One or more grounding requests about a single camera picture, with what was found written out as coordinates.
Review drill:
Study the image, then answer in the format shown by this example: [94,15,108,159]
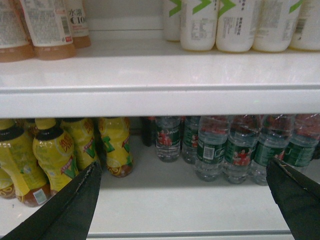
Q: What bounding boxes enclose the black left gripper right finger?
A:
[266,158,320,240]

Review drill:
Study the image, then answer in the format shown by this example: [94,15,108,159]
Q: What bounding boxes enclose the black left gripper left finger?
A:
[2,161,102,240]

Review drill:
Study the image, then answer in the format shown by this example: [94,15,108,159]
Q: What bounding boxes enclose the clear water bottle green label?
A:
[182,116,201,165]
[155,116,181,163]
[283,113,320,174]
[195,115,231,182]
[250,114,295,186]
[222,114,261,184]

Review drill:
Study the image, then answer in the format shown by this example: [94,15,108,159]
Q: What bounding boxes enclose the white metal shelf board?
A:
[0,134,320,240]

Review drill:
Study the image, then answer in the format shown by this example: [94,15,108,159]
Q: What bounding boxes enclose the white upper shelf board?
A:
[0,39,320,118]

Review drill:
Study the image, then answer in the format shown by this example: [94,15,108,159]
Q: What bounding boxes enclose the yellow lemon tea bottle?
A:
[0,168,16,199]
[32,118,79,196]
[0,118,51,207]
[98,117,133,178]

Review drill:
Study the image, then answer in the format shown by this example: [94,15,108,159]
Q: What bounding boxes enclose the dark cola bottle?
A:
[141,116,156,147]

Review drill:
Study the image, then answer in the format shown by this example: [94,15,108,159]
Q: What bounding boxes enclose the white yogurt drink bottle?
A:
[162,0,182,42]
[180,0,220,52]
[215,0,262,53]
[289,0,320,51]
[252,0,303,53]

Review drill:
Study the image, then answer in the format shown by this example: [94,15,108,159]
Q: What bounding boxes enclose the pink peach drink bottle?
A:
[0,0,35,63]
[20,0,76,61]
[65,0,91,49]

